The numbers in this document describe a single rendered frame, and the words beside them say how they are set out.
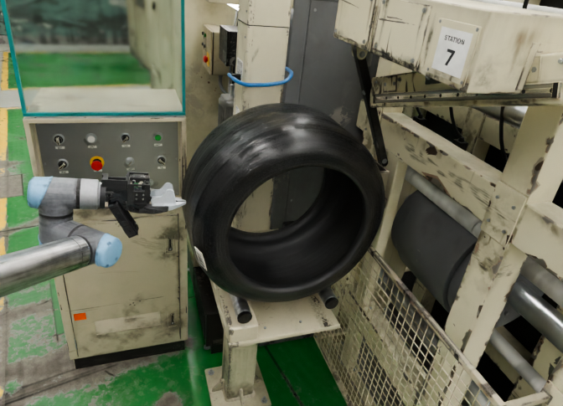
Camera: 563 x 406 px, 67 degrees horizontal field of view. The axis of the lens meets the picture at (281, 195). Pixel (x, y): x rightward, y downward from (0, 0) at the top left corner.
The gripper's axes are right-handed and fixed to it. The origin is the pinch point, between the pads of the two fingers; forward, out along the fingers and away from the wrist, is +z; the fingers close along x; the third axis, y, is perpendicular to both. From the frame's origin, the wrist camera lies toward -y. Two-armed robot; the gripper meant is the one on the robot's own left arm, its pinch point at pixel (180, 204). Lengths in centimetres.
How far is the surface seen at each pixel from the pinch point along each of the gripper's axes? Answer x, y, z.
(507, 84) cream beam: -38, 50, 52
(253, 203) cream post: 24.3, -12.0, 29.4
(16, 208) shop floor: 223, -133, -82
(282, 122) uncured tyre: -3.7, 26.9, 22.1
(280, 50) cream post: 24, 40, 28
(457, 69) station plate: -34, 50, 42
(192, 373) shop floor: 44, -120, 24
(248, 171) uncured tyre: -11.6, 16.3, 12.9
